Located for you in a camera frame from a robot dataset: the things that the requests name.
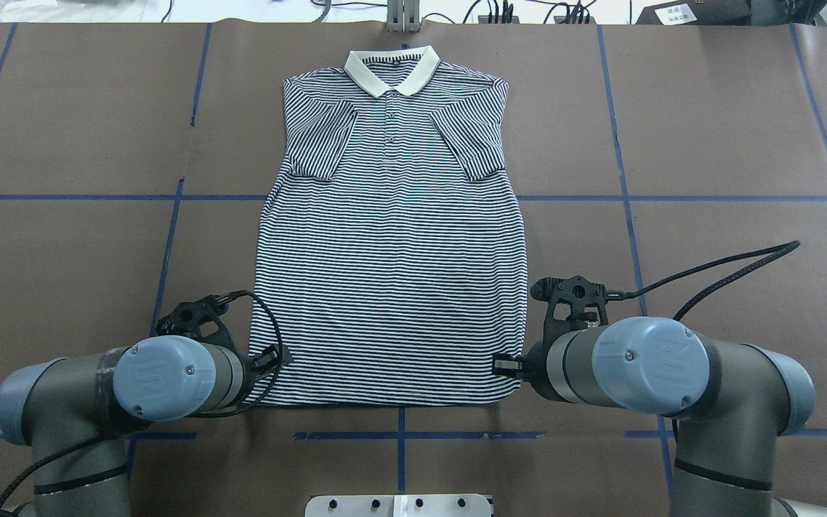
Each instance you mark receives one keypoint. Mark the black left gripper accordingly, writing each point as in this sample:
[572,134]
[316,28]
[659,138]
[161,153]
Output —
[264,357]

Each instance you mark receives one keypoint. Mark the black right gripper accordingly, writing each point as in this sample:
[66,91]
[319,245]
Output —
[507,365]

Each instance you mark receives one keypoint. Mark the navy white striped polo shirt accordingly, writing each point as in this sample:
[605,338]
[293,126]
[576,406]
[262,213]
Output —
[391,253]

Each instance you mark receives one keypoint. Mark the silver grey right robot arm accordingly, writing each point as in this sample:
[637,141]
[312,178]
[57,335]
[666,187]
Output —
[730,401]

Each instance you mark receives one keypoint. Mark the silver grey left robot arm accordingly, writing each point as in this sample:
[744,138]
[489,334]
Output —
[75,414]

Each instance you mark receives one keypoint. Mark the black power box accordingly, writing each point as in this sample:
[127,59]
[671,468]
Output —
[706,13]

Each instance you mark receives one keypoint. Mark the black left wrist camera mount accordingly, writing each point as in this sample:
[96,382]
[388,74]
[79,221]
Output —
[200,320]

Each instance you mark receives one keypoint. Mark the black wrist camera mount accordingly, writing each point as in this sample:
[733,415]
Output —
[200,320]
[572,304]

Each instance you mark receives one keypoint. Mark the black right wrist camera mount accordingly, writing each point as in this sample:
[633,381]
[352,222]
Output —
[572,304]

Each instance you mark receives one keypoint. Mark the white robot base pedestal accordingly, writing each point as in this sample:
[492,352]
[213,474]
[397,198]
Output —
[453,504]

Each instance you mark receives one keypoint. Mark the aluminium frame post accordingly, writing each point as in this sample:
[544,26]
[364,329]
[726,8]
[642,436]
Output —
[403,16]

